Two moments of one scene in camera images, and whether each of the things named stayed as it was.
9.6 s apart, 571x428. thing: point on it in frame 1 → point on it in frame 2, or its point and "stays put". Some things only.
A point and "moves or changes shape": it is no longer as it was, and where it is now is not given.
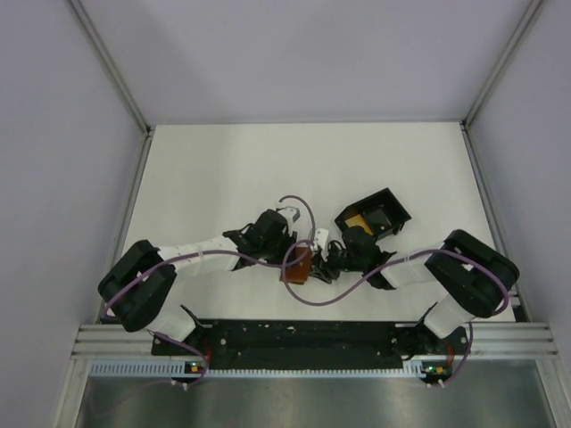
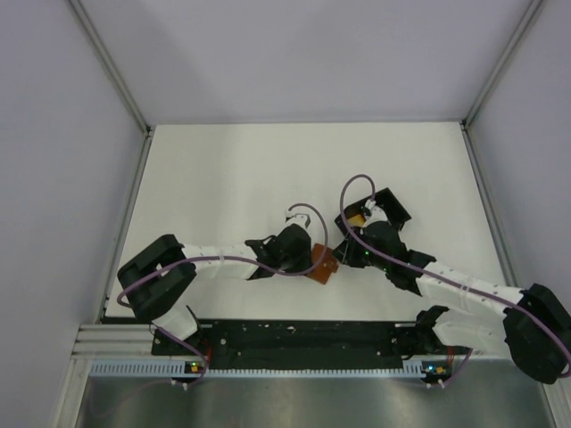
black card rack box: (383, 212) stays put
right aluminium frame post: (471, 113) stays put
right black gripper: (323, 268) → (346, 252)
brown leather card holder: (298, 273) moves or changes shape
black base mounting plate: (316, 344) stays put
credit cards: (358, 220) stays put
